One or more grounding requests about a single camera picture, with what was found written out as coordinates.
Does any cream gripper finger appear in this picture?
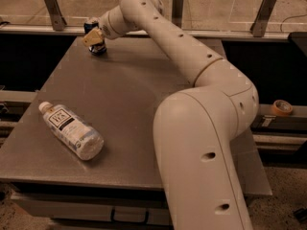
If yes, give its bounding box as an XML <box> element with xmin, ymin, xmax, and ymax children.
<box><xmin>83</xmin><ymin>28</ymin><xmax>99</xmax><ymax>47</ymax></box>

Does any blue pepsi can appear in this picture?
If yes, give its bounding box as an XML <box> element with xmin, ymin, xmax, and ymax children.
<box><xmin>83</xmin><ymin>17</ymin><xmax>106</xmax><ymax>56</ymax></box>

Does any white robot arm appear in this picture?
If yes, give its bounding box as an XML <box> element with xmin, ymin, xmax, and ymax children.
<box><xmin>83</xmin><ymin>0</ymin><xmax>259</xmax><ymax>230</ymax></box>

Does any clear plastic water bottle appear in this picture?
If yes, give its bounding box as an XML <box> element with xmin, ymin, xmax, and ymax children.
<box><xmin>38</xmin><ymin>102</ymin><xmax>104</xmax><ymax>161</ymax></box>

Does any orange tape roll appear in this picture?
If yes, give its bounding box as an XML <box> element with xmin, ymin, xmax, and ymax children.
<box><xmin>272</xmin><ymin>100</ymin><xmax>293</xmax><ymax>116</ymax></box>

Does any black object on floor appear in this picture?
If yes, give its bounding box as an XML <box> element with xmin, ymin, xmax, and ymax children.
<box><xmin>294</xmin><ymin>208</ymin><xmax>307</xmax><ymax>223</ymax></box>

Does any left metal railing bracket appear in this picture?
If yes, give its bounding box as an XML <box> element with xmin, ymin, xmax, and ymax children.
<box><xmin>44</xmin><ymin>0</ymin><xmax>67</xmax><ymax>31</ymax></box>

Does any metal railing bracket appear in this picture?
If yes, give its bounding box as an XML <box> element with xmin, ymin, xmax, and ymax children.
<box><xmin>172</xmin><ymin>0</ymin><xmax>184</xmax><ymax>27</ymax></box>
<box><xmin>250</xmin><ymin>0</ymin><xmax>277</xmax><ymax>37</ymax></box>
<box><xmin>44</xmin><ymin>0</ymin><xmax>67</xmax><ymax>31</ymax></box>

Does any middle metal railing bracket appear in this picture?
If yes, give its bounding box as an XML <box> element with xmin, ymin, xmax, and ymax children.
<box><xmin>172</xmin><ymin>0</ymin><xmax>184</xmax><ymax>27</ymax></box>

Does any right metal railing bracket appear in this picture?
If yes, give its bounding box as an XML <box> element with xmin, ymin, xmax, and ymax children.
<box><xmin>250</xmin><ymin>0</ymin><xmax>277</xmax><ymax>37</ymax></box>

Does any grey drawer with handle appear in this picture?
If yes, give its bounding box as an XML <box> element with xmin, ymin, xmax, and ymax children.
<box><xmin>11</xmin><ymin>193</ymin><xmax>174</xmax><ymax>230</ymax></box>

